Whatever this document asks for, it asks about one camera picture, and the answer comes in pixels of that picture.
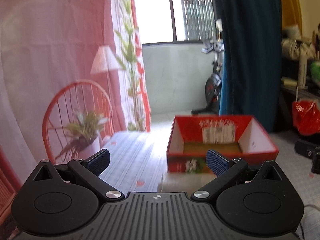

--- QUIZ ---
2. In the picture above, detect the dark teal curtain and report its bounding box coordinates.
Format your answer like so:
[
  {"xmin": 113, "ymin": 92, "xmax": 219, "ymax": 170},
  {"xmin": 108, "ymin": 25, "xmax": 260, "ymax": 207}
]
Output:
[{"xmin": 215, "ymin": 0, "xmax": 282, "ymax": 132}]

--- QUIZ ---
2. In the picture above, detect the window with grille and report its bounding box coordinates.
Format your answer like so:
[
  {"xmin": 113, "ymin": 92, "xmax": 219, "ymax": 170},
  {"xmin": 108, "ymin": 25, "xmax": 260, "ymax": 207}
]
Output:
[{"xmin": 135, "ymin": 0, "xmax": 216, "ymax": 44}]

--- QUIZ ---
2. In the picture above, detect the checked bed sheet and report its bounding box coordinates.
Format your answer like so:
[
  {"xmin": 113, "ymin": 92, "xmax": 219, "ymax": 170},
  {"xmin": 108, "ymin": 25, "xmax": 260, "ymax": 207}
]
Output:
[{"xmin": 100, "ymin": 126, "xmax": 319, "ymax": 239}]

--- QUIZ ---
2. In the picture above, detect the grey-white cloth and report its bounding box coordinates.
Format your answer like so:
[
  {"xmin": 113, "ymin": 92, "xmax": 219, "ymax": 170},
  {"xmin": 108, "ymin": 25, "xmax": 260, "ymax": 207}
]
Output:
[{"xmin": 157, "ymin": 172, "xmax": 217, "ymax": 195}]

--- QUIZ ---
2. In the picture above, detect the red plastic bag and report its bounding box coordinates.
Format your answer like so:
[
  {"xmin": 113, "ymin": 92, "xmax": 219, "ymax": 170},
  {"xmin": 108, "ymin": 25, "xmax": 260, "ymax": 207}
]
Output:
[{"xmin": 292, "ymin": 99, "xmax": 320, "ymax": 136}]

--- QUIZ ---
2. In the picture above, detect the green white plush toy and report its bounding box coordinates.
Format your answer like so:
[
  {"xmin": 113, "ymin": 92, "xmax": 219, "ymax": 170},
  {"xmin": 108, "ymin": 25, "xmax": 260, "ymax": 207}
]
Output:
[{"xmin": 310, "ymin": 61, "xmax": 320, "ymax": 87}]

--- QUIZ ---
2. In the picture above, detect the beige bundled bag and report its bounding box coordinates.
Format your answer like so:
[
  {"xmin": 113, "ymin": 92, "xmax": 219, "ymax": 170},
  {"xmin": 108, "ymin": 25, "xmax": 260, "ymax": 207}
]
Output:
[{"xmin": 281, "ymin": 38, "xmax": 316, "ymax": 60}]

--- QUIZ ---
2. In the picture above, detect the black exercise bike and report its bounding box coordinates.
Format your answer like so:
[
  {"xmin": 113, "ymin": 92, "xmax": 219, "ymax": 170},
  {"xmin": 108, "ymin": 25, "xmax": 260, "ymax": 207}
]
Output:
[{"xmin": 191, "ymin": 19, "xmax": 225, "ymax": 115}]

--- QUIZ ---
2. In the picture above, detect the red strawberry cardboard box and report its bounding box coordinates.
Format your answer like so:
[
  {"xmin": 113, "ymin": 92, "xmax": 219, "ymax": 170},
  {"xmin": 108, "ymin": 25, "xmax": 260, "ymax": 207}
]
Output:
[{"xmin": 167, "ymin": 115, "xmax": 279, "ymax": 173}]

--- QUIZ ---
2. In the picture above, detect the pink printed backdrop curtain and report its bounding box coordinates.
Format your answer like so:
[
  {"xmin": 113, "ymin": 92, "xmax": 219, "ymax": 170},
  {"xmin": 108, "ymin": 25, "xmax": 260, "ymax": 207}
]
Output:
[{"xmin": 1, "ymin": 0, "xmax": 151, "ymax": 190}]

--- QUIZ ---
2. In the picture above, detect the white tube bottle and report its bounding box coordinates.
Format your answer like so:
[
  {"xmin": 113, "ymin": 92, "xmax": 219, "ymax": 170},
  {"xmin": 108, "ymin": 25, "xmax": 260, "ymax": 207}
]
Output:
[{"xmin": 297, "ymin": 55, "xmax": 308, "ymax": 89}]

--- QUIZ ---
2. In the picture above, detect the yellow curtain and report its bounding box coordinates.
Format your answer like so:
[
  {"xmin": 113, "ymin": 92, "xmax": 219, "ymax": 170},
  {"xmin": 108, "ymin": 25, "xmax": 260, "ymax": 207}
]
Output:
[{"xmin": 281, "ymin": 0, "xmax": 302, "ymax": 31}]

